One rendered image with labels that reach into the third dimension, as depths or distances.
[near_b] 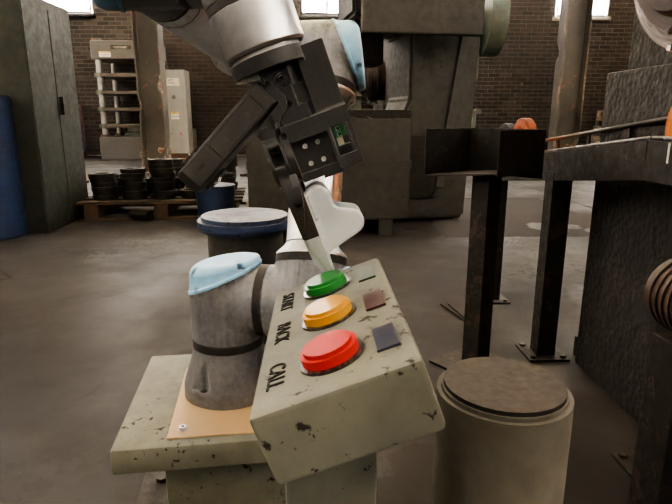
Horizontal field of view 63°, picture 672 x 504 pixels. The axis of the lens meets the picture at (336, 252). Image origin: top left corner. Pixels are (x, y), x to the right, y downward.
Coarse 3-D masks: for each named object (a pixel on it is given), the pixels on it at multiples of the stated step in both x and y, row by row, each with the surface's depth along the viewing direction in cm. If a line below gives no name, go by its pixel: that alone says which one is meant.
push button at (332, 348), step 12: (324, 336) 37; (336, 336) 36; (348, 336) 36; (312, 348) 36; (324, 348) 35; (336, 348) 35; (348, 348) 35; (300, 360) 36; (312, 360) 35; (324, 360) 34; (336, 360) 34
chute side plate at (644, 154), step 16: (624, 144) 126; (640, 144) 120; (656, 144) 114; (544, 160) 170; (560, 160) 159; (576, 160) 149; (592, 160) 140; (608, 160) 133; (624, 160) 126; (640, 160) 120; (656, 160) 114; (512, 176) 198; (544, 176) 170; (560, 176) 159; (576, 176) 149; (592, 176) 140; (608, 176) 133; (624, 176) 126; (640, 176) 120; (656, 176) 114
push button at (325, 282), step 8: (328, 272) 52; (336, 272) 51; (312, 280) 51; (320, 280) 50; (328, 280) 49; (336, 280) 49; (344, 280) 50; (304, 288) 51; (312, 288) 50; (320, 288) 49; (328, 288) 49; (336, 288) 49
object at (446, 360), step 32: (448, 128) 166; (480, 128) 169; (448, 160) 168; (480, 160) 171; (512, 160) 145; (480, 192) 157; (480, 224) 158; (480, 256) 160; (480, 288) 162; (480, 320) 164; (480, 352) 167
